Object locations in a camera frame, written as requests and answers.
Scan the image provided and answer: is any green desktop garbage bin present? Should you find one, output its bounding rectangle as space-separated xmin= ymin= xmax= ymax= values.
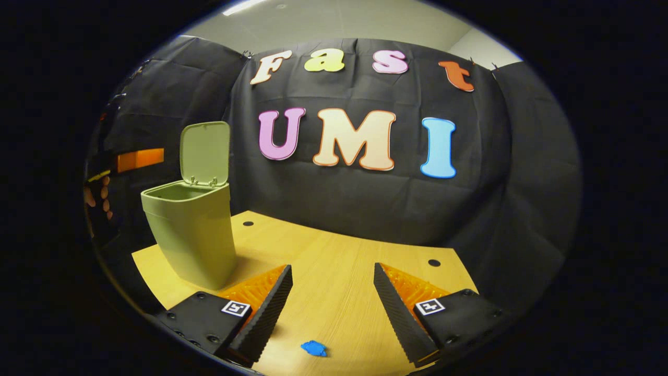
xmin=141 ymin=121 xmax=238 ymax=290

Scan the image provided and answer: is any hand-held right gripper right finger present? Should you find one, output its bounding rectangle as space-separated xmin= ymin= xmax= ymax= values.
xmin=373 ymin=263 xmax=504 ymax=365

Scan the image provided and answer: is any black backdrop cloth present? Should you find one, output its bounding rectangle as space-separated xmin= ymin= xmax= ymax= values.
xmin=86 ymin=36 xmax=582 ymax=319

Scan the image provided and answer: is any ceiling light panel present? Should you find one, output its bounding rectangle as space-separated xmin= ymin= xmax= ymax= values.
xmin=222 ymin=0 xmax=269 ymax=16

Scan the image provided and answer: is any wooden desktop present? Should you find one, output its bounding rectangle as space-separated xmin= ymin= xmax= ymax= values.
xmin=130 ymin=210 xmax=478 ymax=376

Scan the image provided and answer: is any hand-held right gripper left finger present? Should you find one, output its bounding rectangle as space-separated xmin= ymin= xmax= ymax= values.
xmin=157 ymin=264 xmax=294 ymax=366

